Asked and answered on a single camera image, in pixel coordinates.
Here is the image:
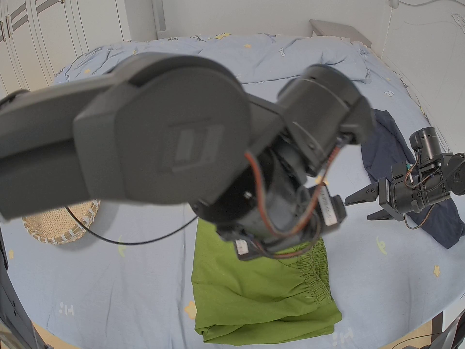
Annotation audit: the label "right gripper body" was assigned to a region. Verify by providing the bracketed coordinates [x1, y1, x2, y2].
[379, 176, 452, 222]

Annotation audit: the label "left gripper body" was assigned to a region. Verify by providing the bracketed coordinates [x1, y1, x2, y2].
[234, 185, 346, 262]

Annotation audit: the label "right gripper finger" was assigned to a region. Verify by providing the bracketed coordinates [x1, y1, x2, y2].
[344, 180, 382, 207]
[366, 209, 402, 222]

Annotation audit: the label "green shorts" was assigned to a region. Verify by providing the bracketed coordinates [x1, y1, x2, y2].
[191, 218, 343, 345]

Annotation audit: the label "dark blue garment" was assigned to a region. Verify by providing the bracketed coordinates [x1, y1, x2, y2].
[361, 109, 465, 249]

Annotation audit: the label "bed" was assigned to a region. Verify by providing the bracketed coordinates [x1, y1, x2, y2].
[0, 0, 465, 349]

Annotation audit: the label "round woven basket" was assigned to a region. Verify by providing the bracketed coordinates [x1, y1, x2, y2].
[22, 199, 101, 246]

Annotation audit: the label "pale blue quilt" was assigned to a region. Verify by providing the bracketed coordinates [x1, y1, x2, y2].
[54, 32, 372, 86]

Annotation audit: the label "white wardrobe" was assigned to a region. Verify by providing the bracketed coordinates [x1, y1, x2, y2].
[0, 0, 131, 97]

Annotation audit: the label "black cable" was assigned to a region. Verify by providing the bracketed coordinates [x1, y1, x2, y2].
[65, 204, 198, 246]

